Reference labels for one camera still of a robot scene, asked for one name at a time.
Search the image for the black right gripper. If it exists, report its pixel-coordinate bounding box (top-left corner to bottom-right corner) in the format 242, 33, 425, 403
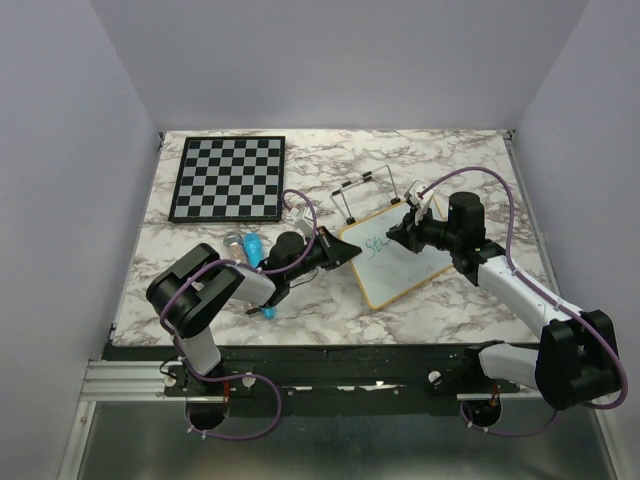
388, 203, 461, 253

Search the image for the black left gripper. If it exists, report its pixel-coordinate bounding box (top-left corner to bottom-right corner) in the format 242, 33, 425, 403
286, 225, 361, 283

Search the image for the yellow framed whiteboard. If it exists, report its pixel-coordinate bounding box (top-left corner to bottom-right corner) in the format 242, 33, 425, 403
339, 202, 452, 310

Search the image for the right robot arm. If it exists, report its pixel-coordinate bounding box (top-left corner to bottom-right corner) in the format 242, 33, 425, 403
386, 192, 623, 411

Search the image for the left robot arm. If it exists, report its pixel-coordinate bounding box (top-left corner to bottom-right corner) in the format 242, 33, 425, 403
146, 227, 362, 395

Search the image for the blue toy microphone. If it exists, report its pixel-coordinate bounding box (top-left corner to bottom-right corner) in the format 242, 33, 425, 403
242, 233, 275, 319

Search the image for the black white chessboard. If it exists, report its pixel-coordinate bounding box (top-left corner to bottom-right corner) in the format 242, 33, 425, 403
169, 136, 286, 223

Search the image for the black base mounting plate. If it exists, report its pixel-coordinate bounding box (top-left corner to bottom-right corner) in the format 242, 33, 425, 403
103, 344, 518, 424

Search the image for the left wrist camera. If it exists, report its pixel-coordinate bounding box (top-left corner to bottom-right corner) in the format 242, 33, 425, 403
294, 208, 317, 237

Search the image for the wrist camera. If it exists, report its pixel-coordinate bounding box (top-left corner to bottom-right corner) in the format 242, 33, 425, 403
404, 180, 434, 209
294, 208, 317, 237

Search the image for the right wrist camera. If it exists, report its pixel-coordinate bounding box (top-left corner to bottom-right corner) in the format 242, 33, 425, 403
404, 180, 434, 209

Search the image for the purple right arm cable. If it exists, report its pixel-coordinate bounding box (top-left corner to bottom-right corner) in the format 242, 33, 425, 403
422, 167, 629, 437

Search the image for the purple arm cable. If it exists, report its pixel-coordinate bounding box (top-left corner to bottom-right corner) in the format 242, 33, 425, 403
422, 167, 629, 437
159, 189, 321, 442

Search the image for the wire whiteboard stand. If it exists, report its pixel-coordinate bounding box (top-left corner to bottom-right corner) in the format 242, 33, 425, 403
329, 164, 401, 225

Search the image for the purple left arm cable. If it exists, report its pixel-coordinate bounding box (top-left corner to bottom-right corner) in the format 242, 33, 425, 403
159, 189, 321, 442

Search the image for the aluminium rail frame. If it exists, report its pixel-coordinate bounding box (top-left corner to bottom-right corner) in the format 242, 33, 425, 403
62, 130, 616, 479

